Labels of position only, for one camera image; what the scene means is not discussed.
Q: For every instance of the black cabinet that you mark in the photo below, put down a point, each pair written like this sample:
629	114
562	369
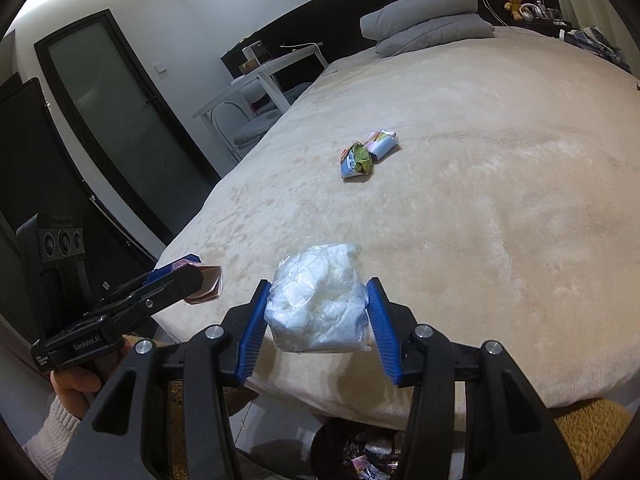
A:
30	170

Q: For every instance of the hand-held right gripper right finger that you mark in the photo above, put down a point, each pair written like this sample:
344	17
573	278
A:
382	335

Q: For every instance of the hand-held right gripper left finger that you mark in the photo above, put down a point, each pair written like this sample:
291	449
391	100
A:
250	340

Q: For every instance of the light blue wrapper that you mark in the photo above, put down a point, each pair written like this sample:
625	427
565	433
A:
384	144

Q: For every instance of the brown teddy bear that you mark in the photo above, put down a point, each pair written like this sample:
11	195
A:
513	1

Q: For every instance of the white headphones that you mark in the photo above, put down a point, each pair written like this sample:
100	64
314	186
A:
527	12

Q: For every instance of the pile of patterned clothes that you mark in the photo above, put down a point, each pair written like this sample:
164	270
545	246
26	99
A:
595	44

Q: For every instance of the dark nightstand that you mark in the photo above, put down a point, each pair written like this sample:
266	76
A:
545	24

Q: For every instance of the clear plastic bag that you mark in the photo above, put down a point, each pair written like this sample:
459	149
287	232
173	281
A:
320	300

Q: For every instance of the white box device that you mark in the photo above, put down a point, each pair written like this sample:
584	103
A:
255	50

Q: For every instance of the white chair grey cushion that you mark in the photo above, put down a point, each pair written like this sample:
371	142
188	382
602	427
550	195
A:
255	120

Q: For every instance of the small wooden box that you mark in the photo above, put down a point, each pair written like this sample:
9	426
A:
247	66

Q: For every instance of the black trash bin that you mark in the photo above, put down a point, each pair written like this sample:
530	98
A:
350	450

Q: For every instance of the person's left hand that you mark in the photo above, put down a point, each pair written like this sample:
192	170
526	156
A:
75	385

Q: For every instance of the white side table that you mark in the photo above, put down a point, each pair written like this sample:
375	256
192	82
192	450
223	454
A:
265	80

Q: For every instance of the green snack packet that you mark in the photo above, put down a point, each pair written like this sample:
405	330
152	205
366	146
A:
356	160

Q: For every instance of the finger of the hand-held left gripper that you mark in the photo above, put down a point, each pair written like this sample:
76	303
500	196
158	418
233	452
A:
165	292
170	267

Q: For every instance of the black headboard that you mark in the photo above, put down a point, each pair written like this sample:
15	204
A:
340	25

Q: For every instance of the grey folded quilt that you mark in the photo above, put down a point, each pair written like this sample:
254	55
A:
440	35

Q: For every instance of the person's left forearm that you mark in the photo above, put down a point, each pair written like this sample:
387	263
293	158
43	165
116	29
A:
50	440

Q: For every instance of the grey pillows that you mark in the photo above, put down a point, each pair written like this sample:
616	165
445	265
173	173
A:
420	10

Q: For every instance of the frosted glass door black frame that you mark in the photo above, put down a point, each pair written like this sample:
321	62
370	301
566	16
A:
115	120

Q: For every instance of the bed with beige blanket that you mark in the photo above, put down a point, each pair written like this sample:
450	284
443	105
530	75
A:
475	185

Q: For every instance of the orange fluffy rug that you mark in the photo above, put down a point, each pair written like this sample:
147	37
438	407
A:
590	435

